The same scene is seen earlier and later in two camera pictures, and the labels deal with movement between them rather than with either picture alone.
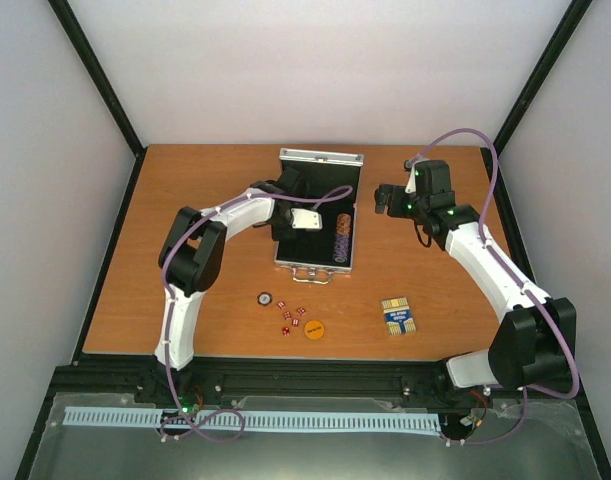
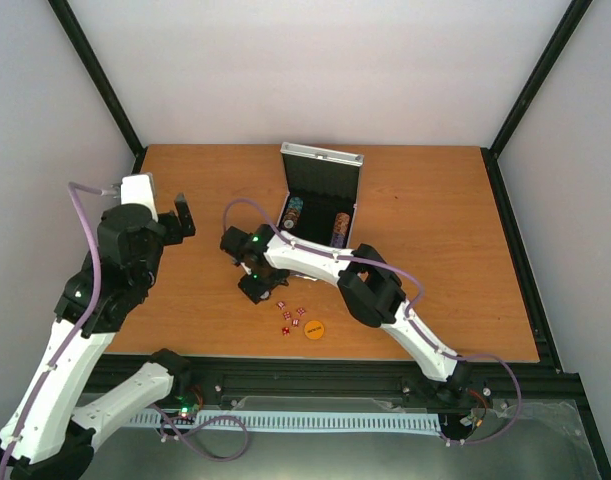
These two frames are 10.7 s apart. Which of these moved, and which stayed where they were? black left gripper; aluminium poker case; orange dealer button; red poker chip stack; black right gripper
Moved: black right gripper; black left gripper
Stayed: orange dealer button; aluminium poker case; red poker chip stack
